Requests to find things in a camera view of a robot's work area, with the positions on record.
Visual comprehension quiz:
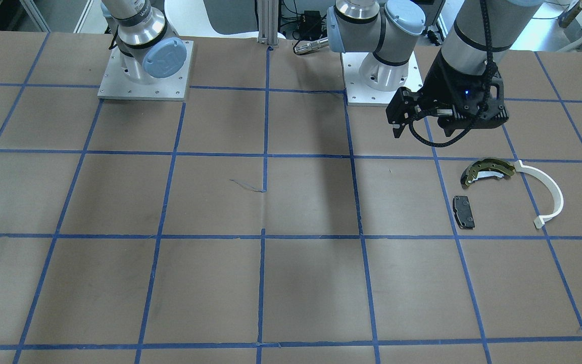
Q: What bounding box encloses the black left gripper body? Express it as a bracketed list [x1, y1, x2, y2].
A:
[420, 52, 510, 127]

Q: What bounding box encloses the black brake pad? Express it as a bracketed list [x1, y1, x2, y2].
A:
[452, 195, 475, 230]

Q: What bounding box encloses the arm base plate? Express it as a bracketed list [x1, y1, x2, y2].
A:
[341, 52, 422, 107]
[98, 39, 195, 101]

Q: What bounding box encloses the white curved plastic bracket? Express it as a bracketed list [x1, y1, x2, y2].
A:
[513, 160, 565, 230]

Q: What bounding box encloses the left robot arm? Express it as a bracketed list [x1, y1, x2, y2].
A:
[326, 1, 542, 148]

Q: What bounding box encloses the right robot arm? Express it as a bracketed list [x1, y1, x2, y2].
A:
[101, 1, 187, 79]

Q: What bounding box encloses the olive brake shoe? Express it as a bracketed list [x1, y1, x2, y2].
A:
[460, 157, 516, 188]

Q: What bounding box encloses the aluminium frame post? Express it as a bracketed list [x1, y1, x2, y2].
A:
[256, 0, 279, 48]

